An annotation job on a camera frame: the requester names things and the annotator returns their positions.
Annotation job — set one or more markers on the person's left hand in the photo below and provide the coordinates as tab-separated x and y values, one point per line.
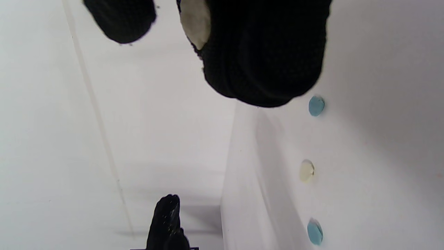
166	225

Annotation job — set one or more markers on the person's right hand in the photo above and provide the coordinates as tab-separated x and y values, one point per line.
263	52

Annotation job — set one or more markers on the cream plasticine ball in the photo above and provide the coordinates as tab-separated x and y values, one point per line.
196	24
307	171

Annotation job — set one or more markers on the blue plasticine ball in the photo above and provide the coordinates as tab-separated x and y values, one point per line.
315	232
316	106

